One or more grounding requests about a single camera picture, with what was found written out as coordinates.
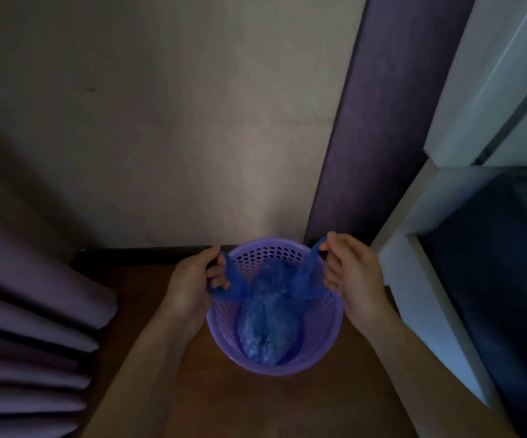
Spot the purple perforated plastic wastebasket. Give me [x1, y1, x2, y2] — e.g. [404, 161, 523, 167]
[206, 237, 345, 377]

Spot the person's right forearm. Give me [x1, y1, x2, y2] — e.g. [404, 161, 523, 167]
[351, 300, 520, 438]

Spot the person's right hand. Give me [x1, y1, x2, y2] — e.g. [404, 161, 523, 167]
[319, 231, 386, 323]

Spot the blue plastic bag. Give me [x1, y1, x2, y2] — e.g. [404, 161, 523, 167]
[207, 236, 332, 365]

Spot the person's left forearm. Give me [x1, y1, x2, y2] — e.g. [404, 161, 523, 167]
[82, 302, 207, 438]

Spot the white cabinet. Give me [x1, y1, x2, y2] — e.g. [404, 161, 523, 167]
[370, 0, 527, 438]

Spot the person's left hand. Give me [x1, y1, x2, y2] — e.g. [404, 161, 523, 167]
[164, 245, 230, 326]

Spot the purple wall panel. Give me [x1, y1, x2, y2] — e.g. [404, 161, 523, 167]
[304, 0, 478, 248]

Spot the purple curtain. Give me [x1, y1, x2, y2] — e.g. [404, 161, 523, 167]
[0, 169, 118, 438]

